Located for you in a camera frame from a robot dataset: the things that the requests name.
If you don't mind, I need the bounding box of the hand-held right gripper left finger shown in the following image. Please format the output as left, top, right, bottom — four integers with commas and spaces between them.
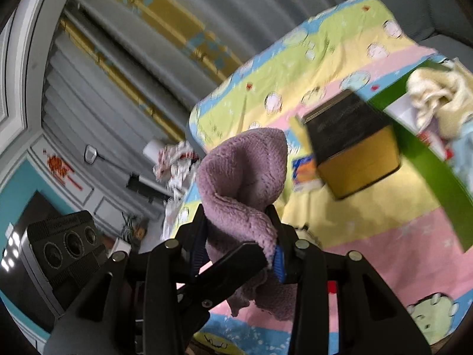
46, 203, 211, 355

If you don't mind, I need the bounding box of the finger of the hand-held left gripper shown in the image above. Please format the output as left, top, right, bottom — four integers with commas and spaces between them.
176, 242, 268, 326

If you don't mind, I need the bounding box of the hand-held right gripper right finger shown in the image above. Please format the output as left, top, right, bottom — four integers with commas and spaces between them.
264, 204, 431, 355

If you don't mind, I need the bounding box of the mauve fleece towel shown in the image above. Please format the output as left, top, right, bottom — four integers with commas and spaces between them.
196, 127, 296, 320

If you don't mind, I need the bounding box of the small blue orange box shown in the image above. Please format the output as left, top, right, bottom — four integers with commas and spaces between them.
292, 155, 324, 193

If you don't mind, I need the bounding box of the green box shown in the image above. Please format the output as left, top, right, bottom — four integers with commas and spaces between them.
364, 57, 473, 252

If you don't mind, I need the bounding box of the cream knitted cloth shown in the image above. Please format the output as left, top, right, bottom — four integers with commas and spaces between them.
406, 61, 473, 139

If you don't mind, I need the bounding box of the white tv cabinet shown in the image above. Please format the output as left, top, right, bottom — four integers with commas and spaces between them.
111, 237, 134, 256

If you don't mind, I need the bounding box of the potted plant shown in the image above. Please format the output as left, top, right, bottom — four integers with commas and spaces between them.
120, 214, 148, 245

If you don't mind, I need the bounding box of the black upright vacuum cleaner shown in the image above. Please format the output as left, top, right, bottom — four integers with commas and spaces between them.
84, 145, 174, 208

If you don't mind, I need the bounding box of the pile of clothes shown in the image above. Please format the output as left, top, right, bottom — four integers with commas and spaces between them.
153, 141, 202, 208

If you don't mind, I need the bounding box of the cartoon printed blanket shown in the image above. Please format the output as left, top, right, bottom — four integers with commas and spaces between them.
161, 0, 473, 355

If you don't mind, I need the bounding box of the black and gold box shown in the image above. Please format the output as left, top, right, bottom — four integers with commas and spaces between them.
303, 89, 403, 200

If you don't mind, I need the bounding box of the light blue cloth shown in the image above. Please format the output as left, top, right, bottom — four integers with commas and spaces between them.
451, 122, 473, 189

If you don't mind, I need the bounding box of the grey yellow-patterned curtain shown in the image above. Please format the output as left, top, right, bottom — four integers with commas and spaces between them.
41, 0, 388, 163

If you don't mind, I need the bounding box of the grey sofa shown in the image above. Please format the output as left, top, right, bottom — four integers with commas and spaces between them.
370, 0, 473, 50

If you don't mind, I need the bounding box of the red wall decoration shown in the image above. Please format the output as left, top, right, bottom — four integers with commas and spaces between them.
46, 151, 84, 191

